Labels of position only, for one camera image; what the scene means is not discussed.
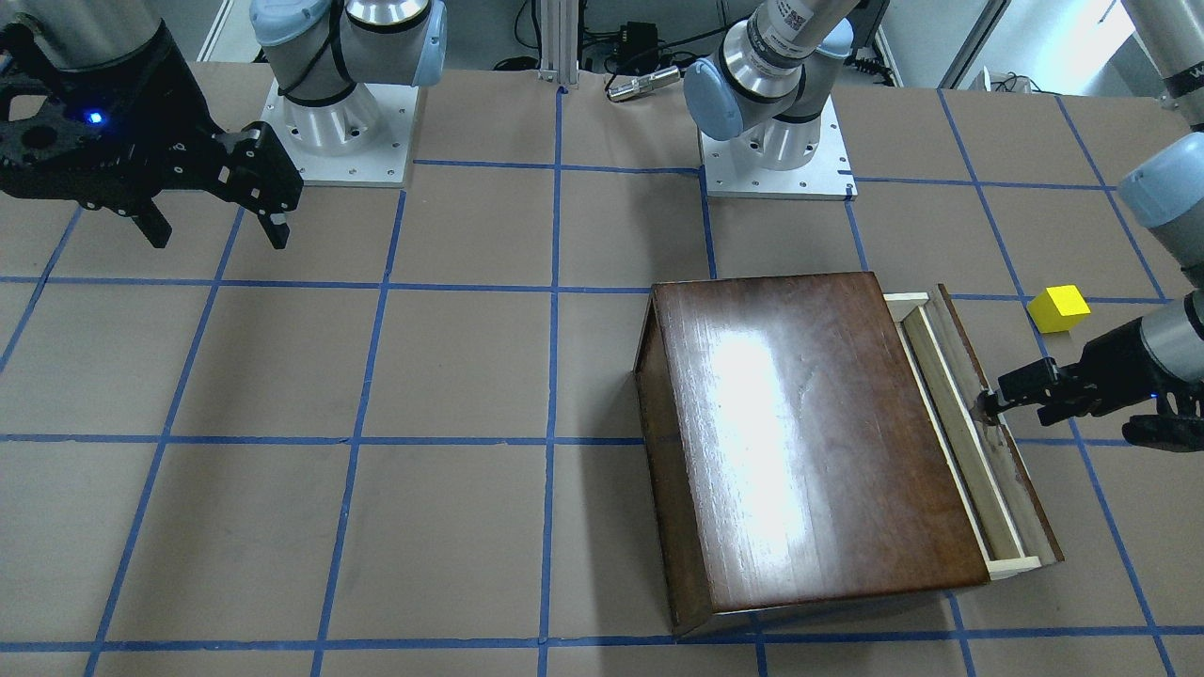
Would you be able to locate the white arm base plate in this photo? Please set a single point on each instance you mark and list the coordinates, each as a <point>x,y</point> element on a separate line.
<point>367,140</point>
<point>777,159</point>

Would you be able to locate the silver cylindrical connector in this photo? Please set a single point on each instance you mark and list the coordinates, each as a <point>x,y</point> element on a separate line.
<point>644,84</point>

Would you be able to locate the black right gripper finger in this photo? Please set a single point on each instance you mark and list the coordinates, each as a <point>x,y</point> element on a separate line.
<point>151,221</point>
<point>276,228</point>

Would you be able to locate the yellow cube block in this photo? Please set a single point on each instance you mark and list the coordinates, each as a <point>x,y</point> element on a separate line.
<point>1058,309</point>

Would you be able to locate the dark brown wooden drawer cabinet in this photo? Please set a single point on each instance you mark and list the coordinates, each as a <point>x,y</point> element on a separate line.
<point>793,463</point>

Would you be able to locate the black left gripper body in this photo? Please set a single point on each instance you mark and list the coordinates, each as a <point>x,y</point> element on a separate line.
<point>1113,369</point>

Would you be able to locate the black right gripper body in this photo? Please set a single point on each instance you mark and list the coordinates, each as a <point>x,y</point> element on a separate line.
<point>162,127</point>

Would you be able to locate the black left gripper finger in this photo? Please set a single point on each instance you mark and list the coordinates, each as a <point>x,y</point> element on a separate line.
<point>988,407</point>

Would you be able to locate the black power adapter box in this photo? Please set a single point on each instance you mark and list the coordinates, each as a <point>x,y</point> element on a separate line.
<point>636,41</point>

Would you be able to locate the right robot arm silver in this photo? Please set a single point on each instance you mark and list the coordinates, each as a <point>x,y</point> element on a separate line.
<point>318,50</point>

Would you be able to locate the light wood pull-out drawer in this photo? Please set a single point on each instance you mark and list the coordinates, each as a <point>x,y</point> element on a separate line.
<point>1011,528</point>

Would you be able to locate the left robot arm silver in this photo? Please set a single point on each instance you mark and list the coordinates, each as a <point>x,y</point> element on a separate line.
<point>759,73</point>

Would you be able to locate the aluminium frame post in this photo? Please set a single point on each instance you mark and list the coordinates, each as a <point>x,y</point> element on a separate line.
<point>559,42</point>

